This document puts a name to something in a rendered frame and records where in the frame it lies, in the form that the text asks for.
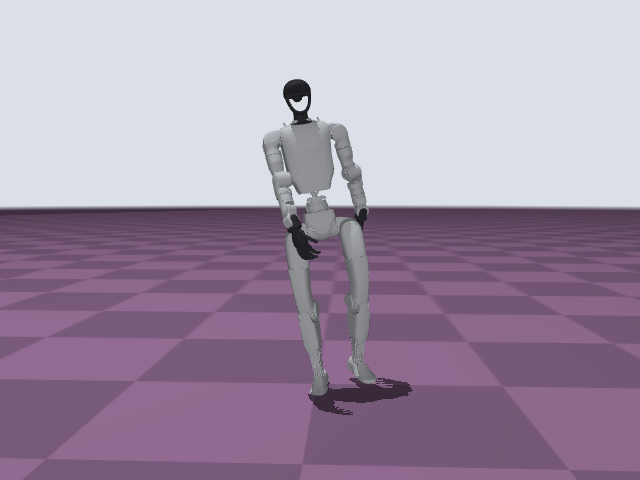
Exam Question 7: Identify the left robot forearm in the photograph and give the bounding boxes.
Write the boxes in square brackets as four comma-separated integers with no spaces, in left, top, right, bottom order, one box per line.
[347,166,369,216]

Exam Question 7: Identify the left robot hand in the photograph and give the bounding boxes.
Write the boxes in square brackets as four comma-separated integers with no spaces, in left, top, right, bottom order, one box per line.
[354,208,367,231]

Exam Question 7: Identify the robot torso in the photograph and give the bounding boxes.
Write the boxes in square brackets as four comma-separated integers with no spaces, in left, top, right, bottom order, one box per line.
[280,116,338,241]

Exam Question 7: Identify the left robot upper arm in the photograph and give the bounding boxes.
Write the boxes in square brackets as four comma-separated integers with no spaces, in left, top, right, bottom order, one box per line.
[326,123,361,181]

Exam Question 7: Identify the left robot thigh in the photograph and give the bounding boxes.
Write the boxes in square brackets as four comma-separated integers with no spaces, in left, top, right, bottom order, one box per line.
[335,217,369,312]

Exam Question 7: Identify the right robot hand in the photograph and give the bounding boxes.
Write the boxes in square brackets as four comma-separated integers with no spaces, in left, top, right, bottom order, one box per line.
[287,214,321,260]

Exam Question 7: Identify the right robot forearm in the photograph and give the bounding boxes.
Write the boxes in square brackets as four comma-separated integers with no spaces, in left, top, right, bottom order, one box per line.
[272,174,300,229]

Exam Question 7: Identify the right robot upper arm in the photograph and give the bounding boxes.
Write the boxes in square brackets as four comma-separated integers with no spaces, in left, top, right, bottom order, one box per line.
[263,130,292,188]

